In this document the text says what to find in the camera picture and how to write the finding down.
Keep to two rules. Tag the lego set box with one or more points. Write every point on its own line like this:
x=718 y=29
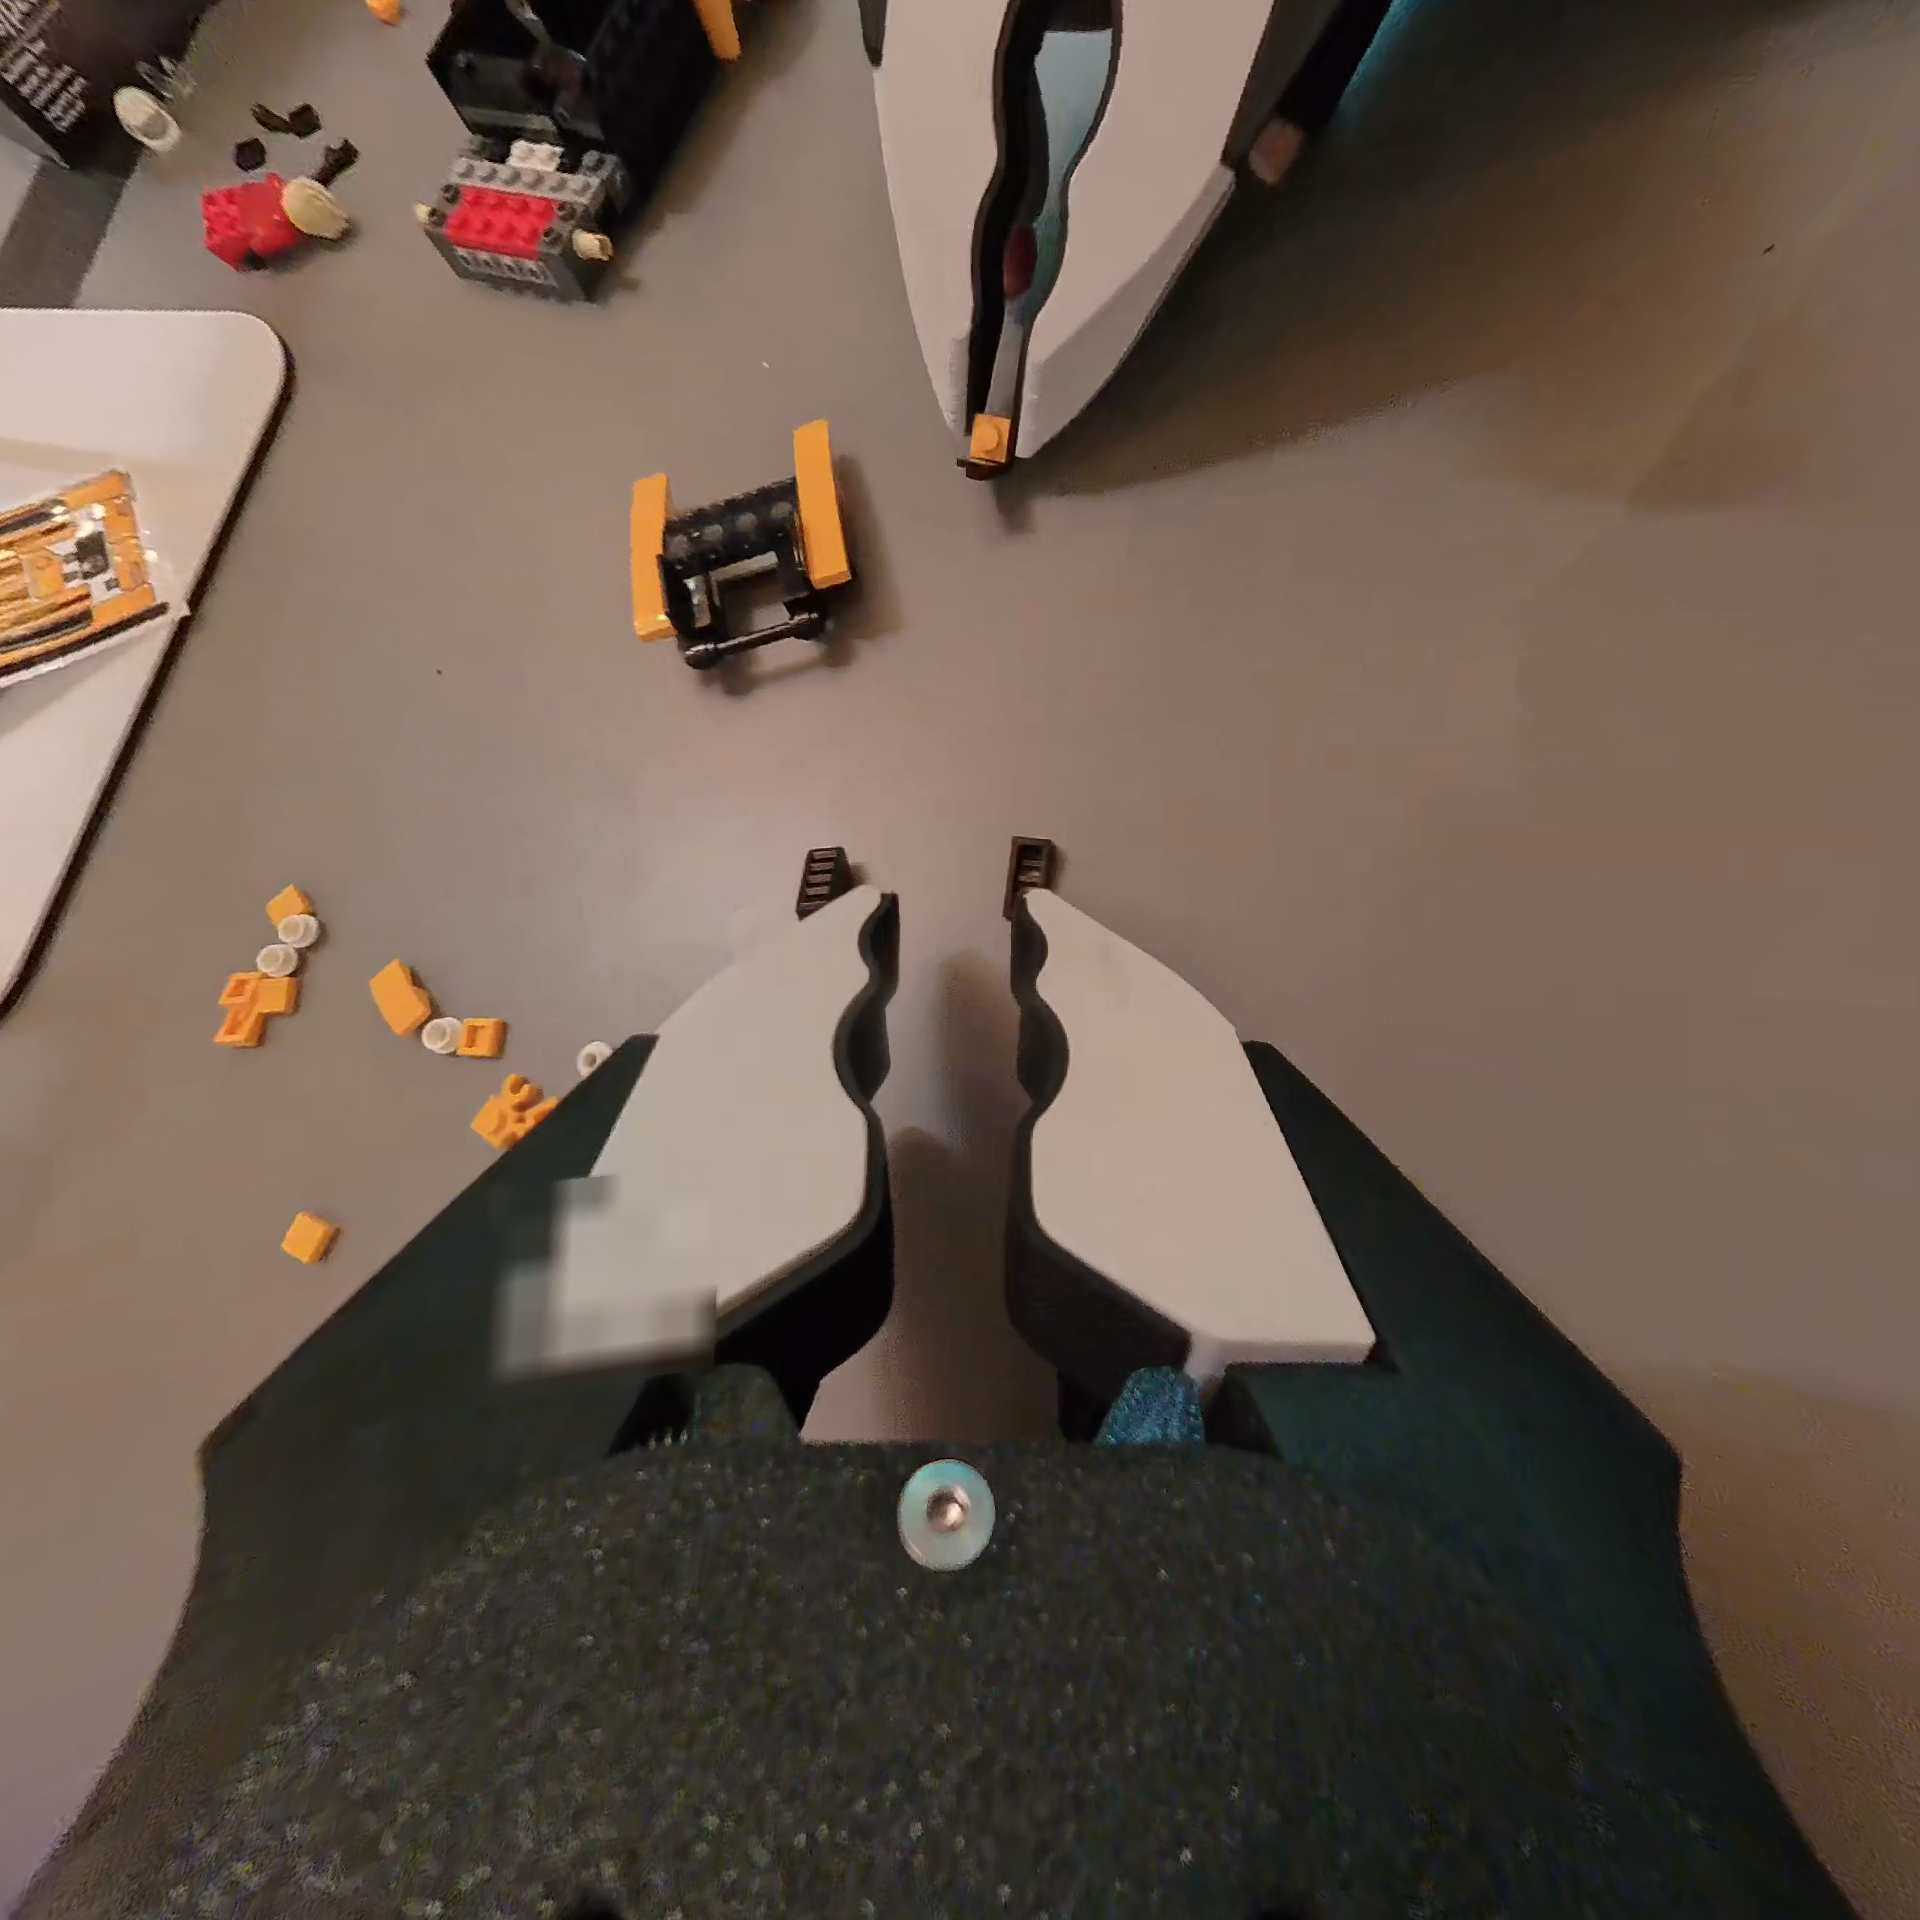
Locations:
x=60 y=77

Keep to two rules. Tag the scattered small lego pieces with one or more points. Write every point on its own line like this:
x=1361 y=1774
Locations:
x=398 y=997

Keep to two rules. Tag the small orange lego plate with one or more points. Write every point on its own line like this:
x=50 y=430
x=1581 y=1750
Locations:
x=991 y=436

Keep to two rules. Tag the lego car chassis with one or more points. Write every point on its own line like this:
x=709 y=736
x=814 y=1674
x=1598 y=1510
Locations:
x=518 y=225

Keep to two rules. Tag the black lego grille tile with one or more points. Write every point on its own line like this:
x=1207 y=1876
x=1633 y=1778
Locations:
x=1028 y=869
x=821 y=879

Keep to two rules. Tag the sticker sheet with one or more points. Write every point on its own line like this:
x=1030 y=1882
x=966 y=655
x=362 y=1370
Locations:
x=77 y=570

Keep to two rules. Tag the person's right hand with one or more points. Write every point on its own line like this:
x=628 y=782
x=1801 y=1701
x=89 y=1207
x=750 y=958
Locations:
x=1278 y=150

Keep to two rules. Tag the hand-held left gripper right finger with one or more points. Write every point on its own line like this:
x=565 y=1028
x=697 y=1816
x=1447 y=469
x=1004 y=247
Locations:
x=1185 y=1185

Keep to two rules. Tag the orange black lego subassembly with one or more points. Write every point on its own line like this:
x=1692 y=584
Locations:
x=744 y=525

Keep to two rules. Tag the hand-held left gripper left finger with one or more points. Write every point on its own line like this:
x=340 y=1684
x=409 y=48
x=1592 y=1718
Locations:
x=764 y=1110

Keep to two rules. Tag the white lego helmet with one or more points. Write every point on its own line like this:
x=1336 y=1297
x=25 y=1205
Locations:
x=148 y=120

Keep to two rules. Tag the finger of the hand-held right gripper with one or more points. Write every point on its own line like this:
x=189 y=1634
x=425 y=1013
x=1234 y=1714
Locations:
x=1170 y=136
x=938 y=182

